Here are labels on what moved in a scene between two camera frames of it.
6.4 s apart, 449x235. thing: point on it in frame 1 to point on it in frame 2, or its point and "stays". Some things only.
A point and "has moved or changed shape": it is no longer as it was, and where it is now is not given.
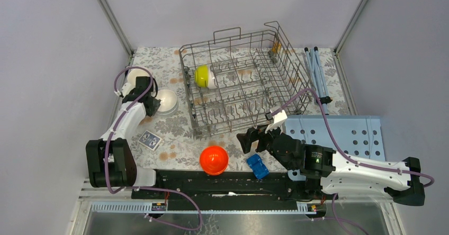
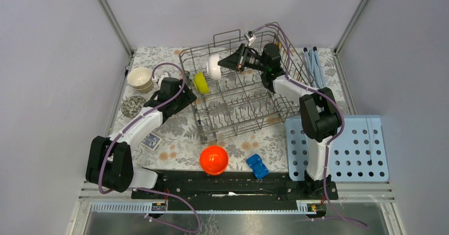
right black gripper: (245, 139) to (236, 61)
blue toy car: (260, 170) stays
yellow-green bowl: (201, 75) has moved or changed shape
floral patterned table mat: (224, 91) stays
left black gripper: (156, 104) to (187, 97)
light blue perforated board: (358, 136) stays
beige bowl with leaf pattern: (133, 73) stays
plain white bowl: (212, 84) to (213, 69)
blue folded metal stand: (317, 76) stays
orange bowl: (214, 160) stays
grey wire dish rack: (232, 82) stays
